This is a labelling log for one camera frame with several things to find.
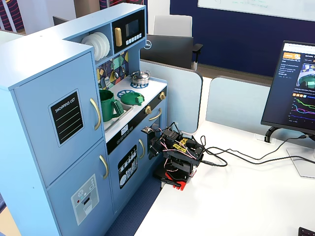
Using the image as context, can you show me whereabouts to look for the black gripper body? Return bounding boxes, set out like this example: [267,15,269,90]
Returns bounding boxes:
[148,127,179,148]

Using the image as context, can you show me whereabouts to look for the green round lid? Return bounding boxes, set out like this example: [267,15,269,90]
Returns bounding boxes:
[120,90,145,106]

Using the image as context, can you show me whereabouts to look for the steel pot lid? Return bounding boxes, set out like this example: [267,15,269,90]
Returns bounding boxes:
[130,70,151,79]

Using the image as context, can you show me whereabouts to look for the blue oven door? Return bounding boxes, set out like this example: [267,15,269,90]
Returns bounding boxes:
[147,98,168,158]

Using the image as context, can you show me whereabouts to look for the blue dishwasher door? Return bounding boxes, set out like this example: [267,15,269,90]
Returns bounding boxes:
[107,127,150,215]

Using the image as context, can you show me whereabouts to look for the red table clamp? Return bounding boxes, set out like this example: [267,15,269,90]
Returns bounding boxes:
[161,171,191,192]

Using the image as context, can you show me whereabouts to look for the light blue desk divider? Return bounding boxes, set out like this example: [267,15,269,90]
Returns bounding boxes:
[205,75,273,133]
[139,59,204,135]

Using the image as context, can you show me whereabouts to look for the grey toy sink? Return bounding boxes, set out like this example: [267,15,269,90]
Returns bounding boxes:
[103,104,134,132]

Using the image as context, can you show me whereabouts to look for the small steel pot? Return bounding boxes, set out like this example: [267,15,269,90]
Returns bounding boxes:
[129,70,151,86]

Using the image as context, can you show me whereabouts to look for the black Dell monitor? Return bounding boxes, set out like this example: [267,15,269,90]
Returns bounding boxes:
[140,34,194,70]

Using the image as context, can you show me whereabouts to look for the black shopping list board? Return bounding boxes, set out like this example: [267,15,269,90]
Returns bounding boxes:
[48,88,85,148]

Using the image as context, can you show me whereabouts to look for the blue fridge door with dispenser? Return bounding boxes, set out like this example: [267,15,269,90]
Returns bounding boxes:
[46,139,115,236]

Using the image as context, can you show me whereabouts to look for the white toy plate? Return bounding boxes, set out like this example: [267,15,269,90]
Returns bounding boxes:
[81,33,99,61]
[92,32,106,60]
[99,31,111,56]

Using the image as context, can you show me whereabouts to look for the white office chair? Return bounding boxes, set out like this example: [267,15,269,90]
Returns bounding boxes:
[153,14,204,71]

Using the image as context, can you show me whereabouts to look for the black toy microwave door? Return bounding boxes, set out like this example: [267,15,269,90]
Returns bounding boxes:
[112,9,145,54]

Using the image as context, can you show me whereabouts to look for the blue fridge door with list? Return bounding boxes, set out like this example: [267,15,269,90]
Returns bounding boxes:
[13,51,104,187]

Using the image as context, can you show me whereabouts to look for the lit computer monitor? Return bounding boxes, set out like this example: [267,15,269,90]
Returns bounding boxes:
[260,40,315,135]

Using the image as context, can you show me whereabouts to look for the silver monitor stand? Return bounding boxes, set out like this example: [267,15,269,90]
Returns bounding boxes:
[286,134,315,178]

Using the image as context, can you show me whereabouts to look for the blue wooden toy kitchen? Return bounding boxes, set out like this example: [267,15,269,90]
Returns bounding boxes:
[0,2,168,236]

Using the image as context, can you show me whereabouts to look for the white whiteboard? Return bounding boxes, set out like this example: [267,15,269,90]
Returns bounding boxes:
[197,0,315,22]

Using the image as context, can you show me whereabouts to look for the black keyboard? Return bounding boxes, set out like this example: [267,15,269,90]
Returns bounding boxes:
[298,226,315,236]

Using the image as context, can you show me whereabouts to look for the gold dishwasher handle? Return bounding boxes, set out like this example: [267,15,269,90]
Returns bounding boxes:
[138,139,146,159]

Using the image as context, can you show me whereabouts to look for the gold oven handle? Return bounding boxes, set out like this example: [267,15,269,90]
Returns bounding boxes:
[149,107,162,121]

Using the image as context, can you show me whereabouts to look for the short gold fridge handle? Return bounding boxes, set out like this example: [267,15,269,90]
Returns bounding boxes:
[99,154,109,179]

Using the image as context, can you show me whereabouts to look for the long gold fridge handle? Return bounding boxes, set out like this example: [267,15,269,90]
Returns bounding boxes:
[89,97,102,131]

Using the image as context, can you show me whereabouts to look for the black desk bracket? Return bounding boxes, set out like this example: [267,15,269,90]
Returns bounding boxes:
[264,126,279,144]

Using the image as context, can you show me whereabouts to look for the black cable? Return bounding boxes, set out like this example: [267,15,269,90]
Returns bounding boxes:
[200,134,308,162]
[196,145,315,168]

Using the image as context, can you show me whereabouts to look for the gold microwave handle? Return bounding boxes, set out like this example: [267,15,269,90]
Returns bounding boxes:
[114,27,123,47]

